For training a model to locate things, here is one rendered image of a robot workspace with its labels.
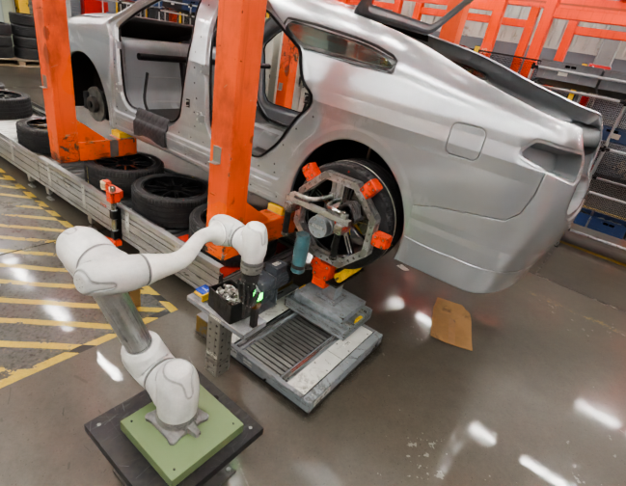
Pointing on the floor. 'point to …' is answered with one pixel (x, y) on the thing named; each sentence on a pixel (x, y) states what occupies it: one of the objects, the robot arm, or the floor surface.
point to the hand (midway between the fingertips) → (246, 310)
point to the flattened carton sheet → (451, 324)
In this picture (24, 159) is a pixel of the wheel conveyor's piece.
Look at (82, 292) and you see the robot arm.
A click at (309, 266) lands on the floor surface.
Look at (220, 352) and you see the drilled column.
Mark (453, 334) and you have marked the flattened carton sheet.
